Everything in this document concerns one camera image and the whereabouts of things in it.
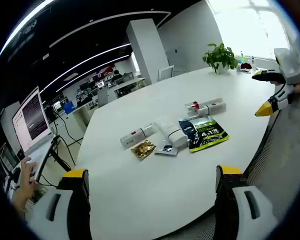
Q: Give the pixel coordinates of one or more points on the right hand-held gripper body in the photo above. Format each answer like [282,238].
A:
[288,66]

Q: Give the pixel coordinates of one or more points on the green and black packet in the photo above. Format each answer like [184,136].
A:
[205,133]

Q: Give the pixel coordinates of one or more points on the long white skincare box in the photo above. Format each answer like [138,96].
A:
[216,103]

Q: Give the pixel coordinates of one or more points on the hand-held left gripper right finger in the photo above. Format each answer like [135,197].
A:
[242,200]

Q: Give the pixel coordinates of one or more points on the black laptop stand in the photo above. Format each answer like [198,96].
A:
[56,155]

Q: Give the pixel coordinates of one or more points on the white round skincare bottle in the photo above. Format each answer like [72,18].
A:
[177,139]

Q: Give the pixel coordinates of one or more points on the white skincare tube red label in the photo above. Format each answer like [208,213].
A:
[137,136]

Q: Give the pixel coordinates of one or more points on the red object on sill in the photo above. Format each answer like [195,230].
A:
[245,66]

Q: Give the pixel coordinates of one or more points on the white office chair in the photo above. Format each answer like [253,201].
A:
[165,73]

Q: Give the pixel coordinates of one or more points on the green potted plant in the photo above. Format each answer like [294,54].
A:
[220,58]

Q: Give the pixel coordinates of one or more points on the white and black sachet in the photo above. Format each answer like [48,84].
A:
[166,149]

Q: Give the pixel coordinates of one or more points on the gold foil sachet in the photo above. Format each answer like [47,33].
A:
[143,149]

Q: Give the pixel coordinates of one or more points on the blue storage box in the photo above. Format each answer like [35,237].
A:
[68,107]

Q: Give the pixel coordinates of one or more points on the open laptop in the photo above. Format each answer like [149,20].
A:
[31,120]

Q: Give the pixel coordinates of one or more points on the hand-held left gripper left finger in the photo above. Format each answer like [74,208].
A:
[65,200]

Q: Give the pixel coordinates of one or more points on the small clear bottle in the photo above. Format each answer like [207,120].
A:
[253,62]

